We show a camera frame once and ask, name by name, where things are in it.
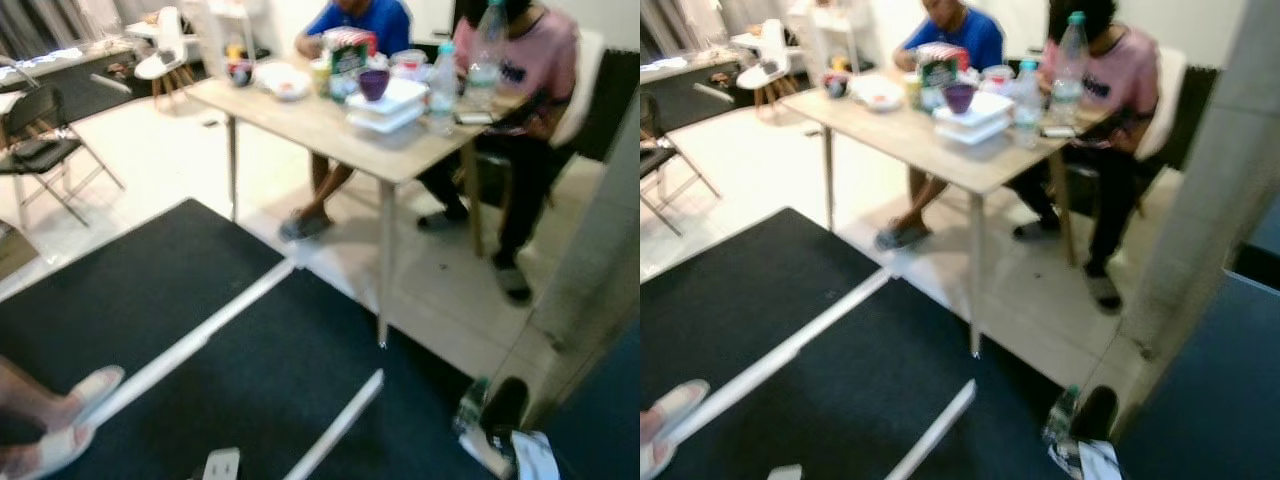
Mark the person in blue shirt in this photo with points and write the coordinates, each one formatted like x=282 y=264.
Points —
x=960 y=35
x=370 y=25

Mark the yellow cup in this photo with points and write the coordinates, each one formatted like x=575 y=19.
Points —
x=911 y=90
x=319 y=78

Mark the black carpet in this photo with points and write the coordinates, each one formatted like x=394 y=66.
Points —
x=850 y=380
x=250 y=380

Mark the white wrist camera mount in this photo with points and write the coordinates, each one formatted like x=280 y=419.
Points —
x=535 y=458
x=222 y=466
x=1098 y=462
x=785 y=473

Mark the white high chair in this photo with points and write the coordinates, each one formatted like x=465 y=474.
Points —
x=165 y=40
x=770 y=50

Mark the green red carton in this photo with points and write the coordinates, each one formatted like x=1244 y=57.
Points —
x=348 y=55
x=940 y=70

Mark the person in pink shirt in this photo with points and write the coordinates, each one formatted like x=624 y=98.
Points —
x=1125 y=70
x=540 y=60

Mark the white tape strip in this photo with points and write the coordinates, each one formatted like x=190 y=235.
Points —
x=790 y=352
x=335 y=425
x=930 y=430
x=190 y=345

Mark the clear plastic container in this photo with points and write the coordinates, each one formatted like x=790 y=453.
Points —
x=997 y=78
x=408 y=65

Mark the purple bowl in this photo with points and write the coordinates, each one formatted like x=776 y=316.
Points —
x=959 y=97
x=374 y=83

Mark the black folding chair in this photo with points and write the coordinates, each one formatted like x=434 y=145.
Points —
x=40 y=150
x=655 y=160

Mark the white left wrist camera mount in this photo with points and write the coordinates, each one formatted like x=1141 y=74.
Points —
x=785 y=473
x=222 y=466

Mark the small dark bowl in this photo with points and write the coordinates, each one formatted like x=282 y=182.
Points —
x=239 y=72
x=836 y=85

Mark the plastic bottle green cap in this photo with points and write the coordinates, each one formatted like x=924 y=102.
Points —
x=1060 y=415
x=472 y=408

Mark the light wooden table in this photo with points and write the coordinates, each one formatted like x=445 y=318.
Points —
x=900 y=130
x=310 y=125

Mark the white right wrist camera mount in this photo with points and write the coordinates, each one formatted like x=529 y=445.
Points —
x=535 y=458
x=1098 y=462

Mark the white round bowl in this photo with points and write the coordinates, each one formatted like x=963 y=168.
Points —
x=868 y=88
x=275 y=75

